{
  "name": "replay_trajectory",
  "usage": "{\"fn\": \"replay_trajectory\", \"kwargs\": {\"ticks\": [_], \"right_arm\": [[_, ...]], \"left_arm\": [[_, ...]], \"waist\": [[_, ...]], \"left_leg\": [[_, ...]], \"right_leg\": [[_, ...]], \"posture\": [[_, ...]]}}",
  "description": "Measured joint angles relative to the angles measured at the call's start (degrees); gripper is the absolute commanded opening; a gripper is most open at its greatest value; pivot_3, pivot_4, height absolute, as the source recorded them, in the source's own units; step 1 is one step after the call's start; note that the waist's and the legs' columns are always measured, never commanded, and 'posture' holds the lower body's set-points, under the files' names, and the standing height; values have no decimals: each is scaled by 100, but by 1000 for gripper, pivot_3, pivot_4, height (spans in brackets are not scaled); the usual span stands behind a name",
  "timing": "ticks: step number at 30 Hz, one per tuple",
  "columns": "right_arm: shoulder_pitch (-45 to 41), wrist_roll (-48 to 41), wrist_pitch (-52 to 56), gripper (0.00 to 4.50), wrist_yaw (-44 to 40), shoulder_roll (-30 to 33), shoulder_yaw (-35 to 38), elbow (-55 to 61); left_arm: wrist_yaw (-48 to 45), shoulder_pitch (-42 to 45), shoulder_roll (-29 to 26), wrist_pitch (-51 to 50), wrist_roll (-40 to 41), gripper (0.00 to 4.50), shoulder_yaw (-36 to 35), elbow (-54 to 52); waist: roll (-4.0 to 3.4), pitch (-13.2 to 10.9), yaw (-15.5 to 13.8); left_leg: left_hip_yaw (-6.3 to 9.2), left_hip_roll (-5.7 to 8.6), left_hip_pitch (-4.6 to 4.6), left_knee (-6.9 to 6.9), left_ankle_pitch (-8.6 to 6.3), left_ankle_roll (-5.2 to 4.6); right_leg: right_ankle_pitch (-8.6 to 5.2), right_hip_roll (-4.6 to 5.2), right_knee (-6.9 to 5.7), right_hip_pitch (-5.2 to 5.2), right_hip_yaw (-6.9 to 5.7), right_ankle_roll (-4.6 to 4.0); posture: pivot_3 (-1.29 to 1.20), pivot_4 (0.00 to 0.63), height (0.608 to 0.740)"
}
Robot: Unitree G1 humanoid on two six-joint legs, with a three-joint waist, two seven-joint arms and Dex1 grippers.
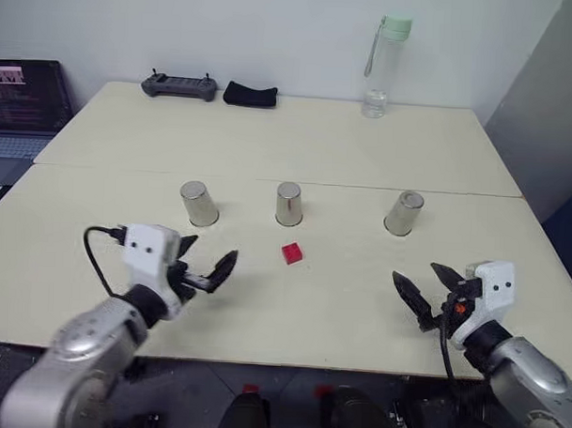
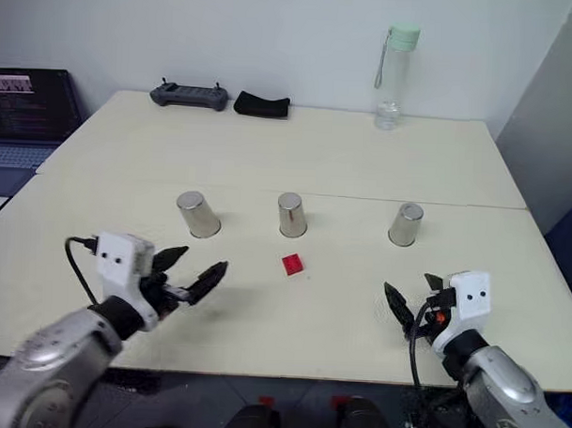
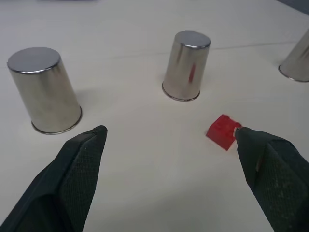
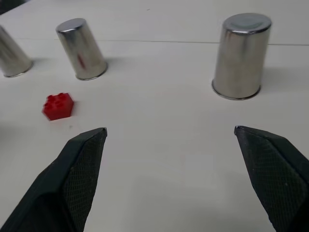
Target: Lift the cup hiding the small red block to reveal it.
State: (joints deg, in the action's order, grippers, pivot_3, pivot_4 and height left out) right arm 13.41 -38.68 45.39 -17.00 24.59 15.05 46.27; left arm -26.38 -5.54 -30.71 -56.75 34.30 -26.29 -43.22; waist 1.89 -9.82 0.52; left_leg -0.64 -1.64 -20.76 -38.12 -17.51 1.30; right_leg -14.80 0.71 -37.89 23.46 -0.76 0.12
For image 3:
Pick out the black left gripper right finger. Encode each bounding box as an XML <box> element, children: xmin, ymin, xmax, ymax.
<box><xmin>233</xmin><ymin>126</ymin><xmax>309</xmax><ymax>232</ymax></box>

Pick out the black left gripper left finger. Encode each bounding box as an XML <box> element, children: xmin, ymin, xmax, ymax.
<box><xmin>0</xmin><ymin>125</ymin><xmax>108</xmax><ymax>232</ymax></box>

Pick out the red toy brick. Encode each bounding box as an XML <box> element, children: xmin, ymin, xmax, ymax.
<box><xmin>206</xmin><ymin>114</ymin><xmax>243</xmax><ymax>151</ymax></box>

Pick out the silver steel cup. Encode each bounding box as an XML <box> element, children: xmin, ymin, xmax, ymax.
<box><xmin>6</xmin><ymin>46</ymin><xmax>83</xmax><ymax>135</ymax></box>
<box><xmin>278</xmin><ymin>29</ymin><xmax>309</xmax><ymax>83</ymax></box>
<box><xmin>161</xmin><ymin>30</ymin><xmax>211</xmax><ymax>102</ymax></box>

